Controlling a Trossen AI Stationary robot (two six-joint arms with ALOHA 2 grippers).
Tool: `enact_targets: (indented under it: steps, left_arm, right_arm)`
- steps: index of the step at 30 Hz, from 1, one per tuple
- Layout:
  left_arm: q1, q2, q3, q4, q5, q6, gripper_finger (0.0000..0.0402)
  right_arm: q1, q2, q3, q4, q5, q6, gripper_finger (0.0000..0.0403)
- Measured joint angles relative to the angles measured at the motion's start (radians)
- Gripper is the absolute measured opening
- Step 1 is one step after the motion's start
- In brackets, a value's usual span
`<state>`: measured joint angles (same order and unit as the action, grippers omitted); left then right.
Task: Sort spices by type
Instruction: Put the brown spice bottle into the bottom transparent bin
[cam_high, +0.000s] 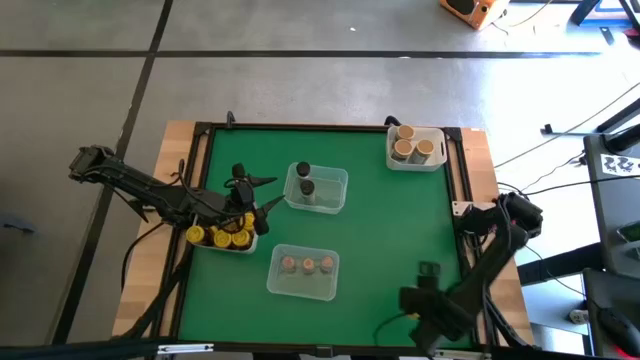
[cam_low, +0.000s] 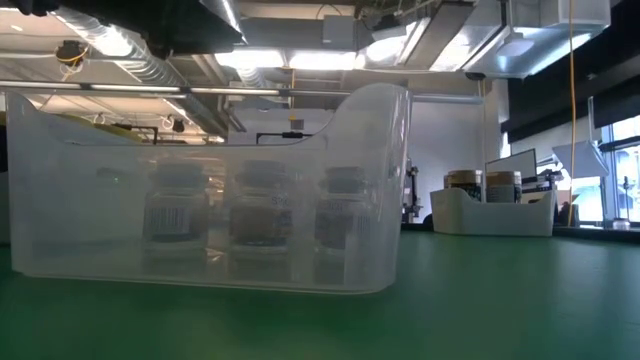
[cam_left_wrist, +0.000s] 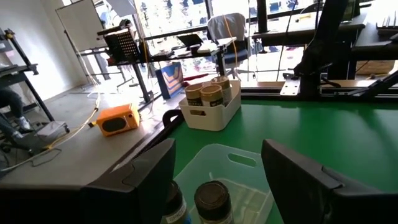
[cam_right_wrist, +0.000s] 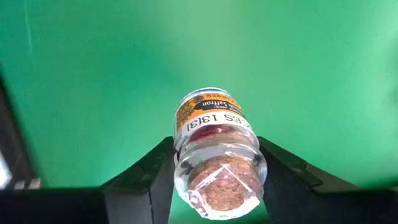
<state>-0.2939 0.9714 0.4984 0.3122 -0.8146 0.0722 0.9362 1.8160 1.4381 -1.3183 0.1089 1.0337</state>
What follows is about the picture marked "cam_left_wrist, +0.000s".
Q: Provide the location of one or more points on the orange speaker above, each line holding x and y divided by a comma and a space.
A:
118, 123

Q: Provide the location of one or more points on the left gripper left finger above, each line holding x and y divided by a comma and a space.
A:
140, 193

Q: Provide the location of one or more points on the office chair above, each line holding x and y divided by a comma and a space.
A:
227, 28

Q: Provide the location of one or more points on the person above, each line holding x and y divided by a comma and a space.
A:
9, 99

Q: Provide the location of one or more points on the white hanging sheet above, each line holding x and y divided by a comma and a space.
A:
121, 6

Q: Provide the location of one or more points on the black laptop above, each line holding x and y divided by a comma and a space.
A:
189, 40

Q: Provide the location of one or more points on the black perforated box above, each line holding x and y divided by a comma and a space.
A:
122, 46

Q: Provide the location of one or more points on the black office desk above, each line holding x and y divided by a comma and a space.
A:
186, 55
280, 32

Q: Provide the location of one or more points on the clear plastic bin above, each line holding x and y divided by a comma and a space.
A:
217, 165

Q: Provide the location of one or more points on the blue board with gold chevrons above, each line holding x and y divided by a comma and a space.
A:
169, 81

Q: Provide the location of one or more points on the whiteboard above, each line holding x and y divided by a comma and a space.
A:
81, 25

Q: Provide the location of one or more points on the white plastic bin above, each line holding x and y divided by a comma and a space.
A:
214, 119

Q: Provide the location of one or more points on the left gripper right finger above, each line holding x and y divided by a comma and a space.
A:
304, 193

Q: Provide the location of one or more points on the grey wheeled base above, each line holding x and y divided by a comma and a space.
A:
49, 130

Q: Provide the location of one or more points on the red floor bar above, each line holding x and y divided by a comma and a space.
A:
196, 77

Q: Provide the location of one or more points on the black-lidded spice jar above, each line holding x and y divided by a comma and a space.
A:
214, 199
178, 211

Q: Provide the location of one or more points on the side desk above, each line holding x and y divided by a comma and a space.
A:
373, 40

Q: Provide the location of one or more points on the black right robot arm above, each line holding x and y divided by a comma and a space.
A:
323, 40

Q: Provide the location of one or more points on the black equipment stand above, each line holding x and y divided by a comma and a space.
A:
15, 70

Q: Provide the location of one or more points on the green table mat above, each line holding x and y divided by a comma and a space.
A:
311, 130

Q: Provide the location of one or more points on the tan-lidded spice jar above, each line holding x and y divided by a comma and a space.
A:
212, 95
225, 85
193, 93

